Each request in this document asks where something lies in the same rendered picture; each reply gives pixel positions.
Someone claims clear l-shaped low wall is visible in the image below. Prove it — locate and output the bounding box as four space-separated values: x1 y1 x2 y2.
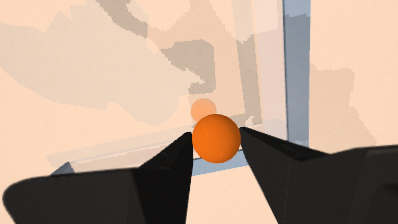
51 0 288 175

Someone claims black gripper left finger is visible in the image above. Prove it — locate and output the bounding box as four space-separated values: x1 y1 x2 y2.
2 132 193 224

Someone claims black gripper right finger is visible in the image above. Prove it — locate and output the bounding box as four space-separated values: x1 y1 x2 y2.
239 127 398 224

